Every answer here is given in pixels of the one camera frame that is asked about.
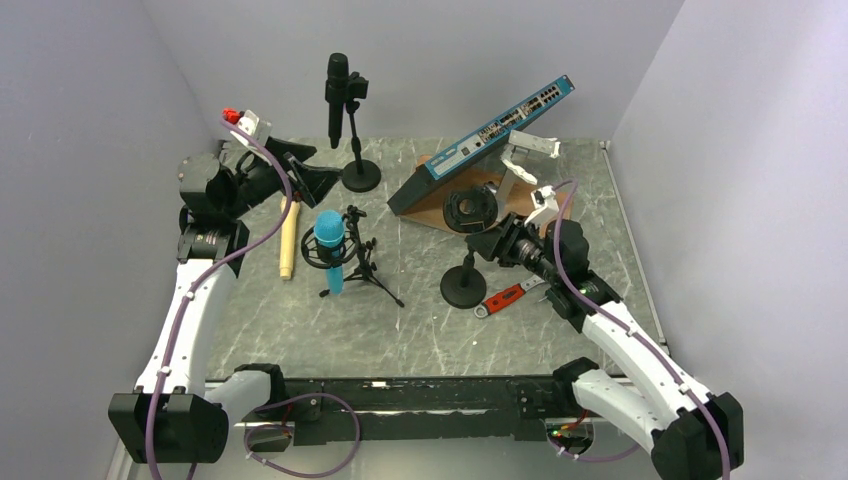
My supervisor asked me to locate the white metal bracket stand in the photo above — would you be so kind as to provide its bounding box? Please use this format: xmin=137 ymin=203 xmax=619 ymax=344
xmin=495 ymin=130 xmax=561 ymax=214

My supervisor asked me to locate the red handled adjustable wrench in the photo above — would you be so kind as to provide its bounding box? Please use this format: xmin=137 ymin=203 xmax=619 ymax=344
xmin=473 ymin=275 xmax=546 ymax=319

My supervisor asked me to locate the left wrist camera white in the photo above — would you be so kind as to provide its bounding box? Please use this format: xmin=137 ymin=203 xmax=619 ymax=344
xmin=221 ymin=108 xmax=272 ymax=148

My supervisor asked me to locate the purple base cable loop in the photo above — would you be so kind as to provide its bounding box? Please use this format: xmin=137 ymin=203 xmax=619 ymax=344
xmin=243 ymin=393 xmax=362 ymax=480

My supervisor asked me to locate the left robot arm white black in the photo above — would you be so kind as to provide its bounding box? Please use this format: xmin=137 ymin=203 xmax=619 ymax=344
xmin=108 ymin=140 xmax=289 ymax=465

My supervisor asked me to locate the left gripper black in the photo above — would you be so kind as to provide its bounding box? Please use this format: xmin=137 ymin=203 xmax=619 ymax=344
xmin=223 ymin=136 xmax=345 ymax=220

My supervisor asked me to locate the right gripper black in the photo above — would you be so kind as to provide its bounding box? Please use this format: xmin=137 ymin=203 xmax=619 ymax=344
xmin=466 ymin=213 xmax=559 ymax=285

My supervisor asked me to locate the black microphone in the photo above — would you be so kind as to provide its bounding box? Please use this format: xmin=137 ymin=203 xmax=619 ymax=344
xmin=325 ymin=52 xmax=349 ymax=149

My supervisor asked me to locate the wooden board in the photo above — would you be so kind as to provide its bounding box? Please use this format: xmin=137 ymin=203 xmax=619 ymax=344
xmin=399 ymin=154 xmax=575 ymax=234

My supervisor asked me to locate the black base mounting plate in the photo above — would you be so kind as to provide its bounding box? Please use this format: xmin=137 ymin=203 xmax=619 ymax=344
xmin=242 ymin=375 xmax=588 ymax=446

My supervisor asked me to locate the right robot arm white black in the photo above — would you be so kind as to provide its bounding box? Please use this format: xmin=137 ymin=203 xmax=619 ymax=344
xmin=466 ymin=214 xmax=744 ymax=479

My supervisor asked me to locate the cream yellow microphone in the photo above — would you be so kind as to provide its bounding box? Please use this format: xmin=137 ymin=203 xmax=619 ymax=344
xmin=279 ymin=199 xmax=301 ymax=280

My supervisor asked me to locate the blue microphone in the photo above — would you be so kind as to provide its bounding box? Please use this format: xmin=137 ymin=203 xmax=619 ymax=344
xmin=313 ymin=210 xmax=345 ymax=294

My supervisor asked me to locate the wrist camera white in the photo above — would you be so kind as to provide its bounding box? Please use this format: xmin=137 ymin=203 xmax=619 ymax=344
xmin=523 ymin=185 xmax=559 ymax=229
xmin=221 ymin=108 xmax=272 ymax=148

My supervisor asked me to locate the black tripod shock mount stand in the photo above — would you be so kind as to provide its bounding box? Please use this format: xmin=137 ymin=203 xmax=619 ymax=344
xmin=300 ymin=205 xmax=405 ymax=308

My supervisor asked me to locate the black round base stand rear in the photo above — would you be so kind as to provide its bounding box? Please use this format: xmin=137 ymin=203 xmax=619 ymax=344
xmin=341 ymin=71 xmax=382 ymax=193

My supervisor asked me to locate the blue network switch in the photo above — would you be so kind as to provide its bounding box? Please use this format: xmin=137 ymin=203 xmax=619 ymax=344
xmin=388 ymin=75 xmax=575 ymax=215

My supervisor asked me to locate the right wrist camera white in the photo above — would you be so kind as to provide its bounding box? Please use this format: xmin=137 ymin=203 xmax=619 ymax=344
xmin=523 ymin=185 xmax=559 ymax=229

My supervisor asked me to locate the black shock mount desk stand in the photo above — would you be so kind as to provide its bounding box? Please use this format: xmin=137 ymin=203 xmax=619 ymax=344
xmin=440 ymin=185 xmax=499 ymax=309

